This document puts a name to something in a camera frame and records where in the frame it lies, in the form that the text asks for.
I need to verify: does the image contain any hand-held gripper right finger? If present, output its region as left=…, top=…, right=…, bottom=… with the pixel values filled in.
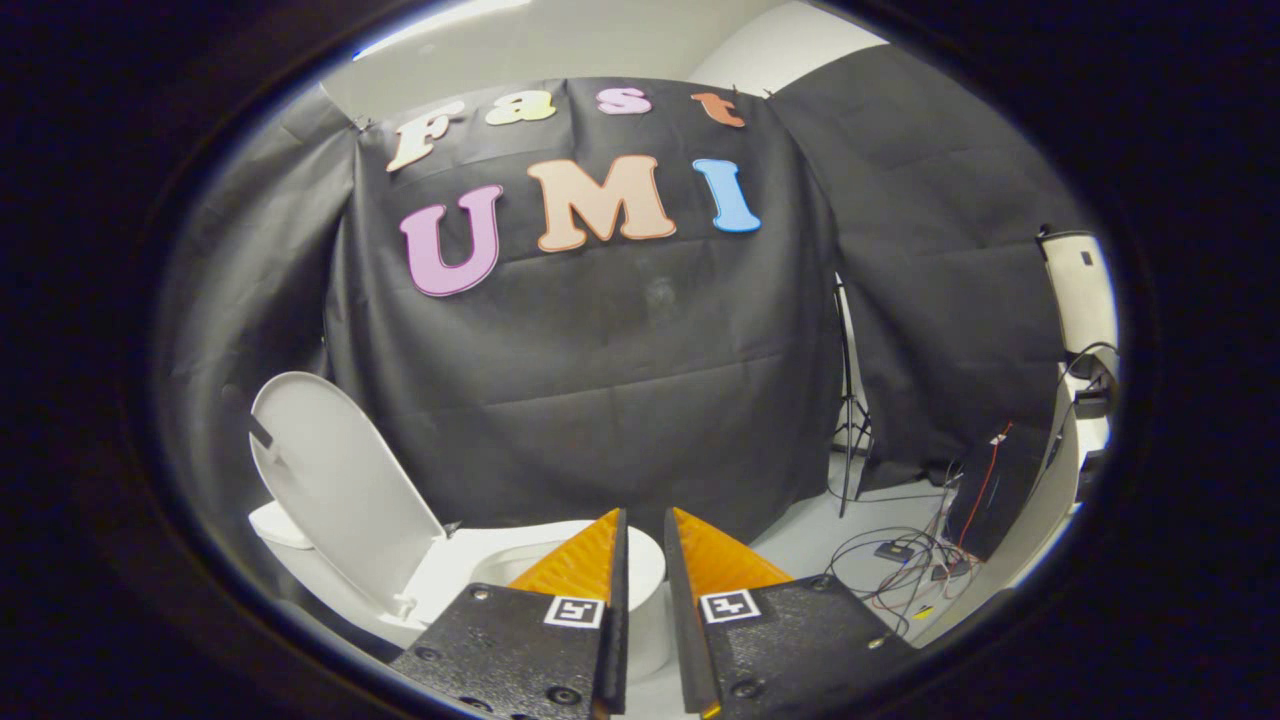
left=664, top=507, right=916, bottom=720

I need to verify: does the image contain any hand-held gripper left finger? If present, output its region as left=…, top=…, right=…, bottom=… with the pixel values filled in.
left=390, top=508, right=629, bottom=720

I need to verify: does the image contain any white toilet lid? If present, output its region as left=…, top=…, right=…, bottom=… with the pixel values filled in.
left=248, top=372, right=446, bottom=621

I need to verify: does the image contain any white toilet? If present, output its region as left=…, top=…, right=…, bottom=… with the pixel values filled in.
left=248, top=500, right=673, bottom=681

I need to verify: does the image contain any black backdrop cloth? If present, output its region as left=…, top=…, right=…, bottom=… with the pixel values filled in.
left=160, top=45, right=1086, bottom=561

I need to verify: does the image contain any black tripod stand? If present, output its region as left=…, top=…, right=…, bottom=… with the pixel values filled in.
left=830, top=275, right=876, bottom=518

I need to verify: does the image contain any black panel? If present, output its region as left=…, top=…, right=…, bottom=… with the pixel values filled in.
left=945, top=425, right=1051, bottom=561

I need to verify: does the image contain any white table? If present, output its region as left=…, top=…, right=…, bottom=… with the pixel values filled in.
left=915, top=380, right=1086, bottom=646

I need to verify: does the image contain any tangle of black floor cables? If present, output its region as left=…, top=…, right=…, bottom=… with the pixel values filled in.
left=825, top=480, right=986, bottom=636

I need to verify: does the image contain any red wire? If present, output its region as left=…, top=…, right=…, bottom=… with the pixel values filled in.
left=958, top=422, right=1014, bottom=549

